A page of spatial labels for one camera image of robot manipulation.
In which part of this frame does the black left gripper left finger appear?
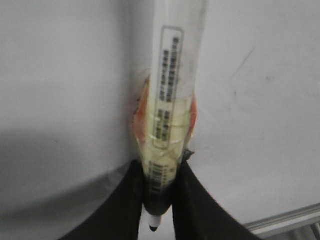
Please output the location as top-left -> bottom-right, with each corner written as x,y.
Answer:
61,160 -> 144,240

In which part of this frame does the white taped whiteboard marker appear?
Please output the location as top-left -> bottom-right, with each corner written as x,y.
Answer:
133,0 -> 208,232

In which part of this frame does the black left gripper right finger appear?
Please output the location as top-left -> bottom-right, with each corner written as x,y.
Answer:
172,161 -> 259,240

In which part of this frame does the white whiteboard with aluminium frame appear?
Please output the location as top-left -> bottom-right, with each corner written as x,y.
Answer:
0,0 -> 320,240

